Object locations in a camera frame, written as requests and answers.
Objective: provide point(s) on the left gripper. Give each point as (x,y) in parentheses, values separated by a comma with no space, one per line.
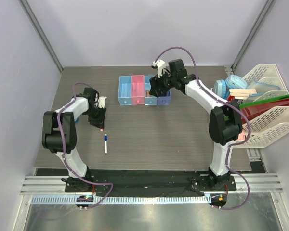
(98,122)

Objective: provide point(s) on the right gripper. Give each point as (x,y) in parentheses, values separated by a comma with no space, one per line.
(155,82)

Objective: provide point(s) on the blue capped white marker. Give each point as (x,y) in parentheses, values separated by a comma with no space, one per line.
(105,142)

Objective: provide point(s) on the purple plastic box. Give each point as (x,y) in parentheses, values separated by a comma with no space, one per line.
(164,100)

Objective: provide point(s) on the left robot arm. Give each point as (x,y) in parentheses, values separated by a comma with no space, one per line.
(59,133)

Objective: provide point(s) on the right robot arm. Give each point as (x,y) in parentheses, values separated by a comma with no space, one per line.
(225,120)

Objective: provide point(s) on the light blue box middle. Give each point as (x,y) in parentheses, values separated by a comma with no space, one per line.
(152,100)

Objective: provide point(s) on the light blue box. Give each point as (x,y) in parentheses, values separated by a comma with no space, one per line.
(124,91)
(152,100)

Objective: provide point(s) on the pink plastic box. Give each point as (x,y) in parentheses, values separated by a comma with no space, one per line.
(137,90)

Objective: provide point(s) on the light blue box left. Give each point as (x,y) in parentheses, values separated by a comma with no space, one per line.
(124,91)

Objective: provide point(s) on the wooden stick bundle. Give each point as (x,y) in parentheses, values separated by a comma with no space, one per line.
(242,94)

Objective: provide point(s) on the pink eraser block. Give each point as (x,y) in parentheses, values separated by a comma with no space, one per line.
(241,136)

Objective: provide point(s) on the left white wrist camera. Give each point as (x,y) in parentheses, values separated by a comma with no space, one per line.
(102,101)

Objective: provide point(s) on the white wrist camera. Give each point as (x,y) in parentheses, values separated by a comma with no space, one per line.
(102,101)
(159,65)

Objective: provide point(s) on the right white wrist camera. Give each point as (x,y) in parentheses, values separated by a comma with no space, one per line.
(159,65)

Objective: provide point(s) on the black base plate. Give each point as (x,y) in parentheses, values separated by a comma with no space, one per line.
(151,183)

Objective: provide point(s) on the white slotted cable duct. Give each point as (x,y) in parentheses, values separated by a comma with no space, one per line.
(86,200)

